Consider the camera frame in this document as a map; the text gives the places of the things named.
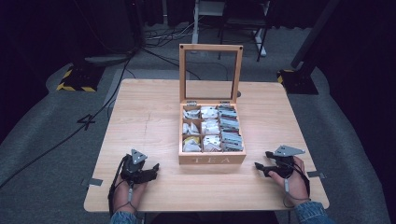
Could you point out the row of grey tea packets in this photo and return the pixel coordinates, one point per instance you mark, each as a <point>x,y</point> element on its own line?
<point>230,130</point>

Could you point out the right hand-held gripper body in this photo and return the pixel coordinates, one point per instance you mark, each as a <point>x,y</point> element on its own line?
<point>285,166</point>

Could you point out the black metal frame stand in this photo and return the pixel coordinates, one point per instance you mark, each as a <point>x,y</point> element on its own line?
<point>243,21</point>

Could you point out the pile of white tea bags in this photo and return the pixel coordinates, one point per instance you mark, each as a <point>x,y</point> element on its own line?
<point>210,127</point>

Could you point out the black yellow striped stand base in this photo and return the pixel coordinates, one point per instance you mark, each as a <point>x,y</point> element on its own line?
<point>81,79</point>
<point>299,82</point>

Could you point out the grey tape strip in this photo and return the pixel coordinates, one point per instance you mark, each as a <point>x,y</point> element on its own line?
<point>315,174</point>
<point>95,182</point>

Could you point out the person's left hand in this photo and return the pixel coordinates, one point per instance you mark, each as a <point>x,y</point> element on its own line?
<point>123,197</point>

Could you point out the yellow tea bag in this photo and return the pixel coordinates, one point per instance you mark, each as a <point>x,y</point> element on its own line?
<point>190,140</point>

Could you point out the grey floor plate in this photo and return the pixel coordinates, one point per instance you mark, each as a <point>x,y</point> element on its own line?
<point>107,59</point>

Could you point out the white metal stand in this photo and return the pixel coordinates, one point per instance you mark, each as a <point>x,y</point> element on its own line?
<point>199,18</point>

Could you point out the wooden tea box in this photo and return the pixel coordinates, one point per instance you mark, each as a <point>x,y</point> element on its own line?
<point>211,160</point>

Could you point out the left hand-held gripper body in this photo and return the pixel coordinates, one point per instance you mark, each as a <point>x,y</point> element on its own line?
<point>133,169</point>

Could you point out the black slanted stand post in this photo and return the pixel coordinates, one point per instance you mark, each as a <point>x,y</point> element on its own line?
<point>314,34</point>

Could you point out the person's right hand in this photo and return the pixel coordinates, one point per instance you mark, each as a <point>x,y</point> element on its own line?
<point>297,186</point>

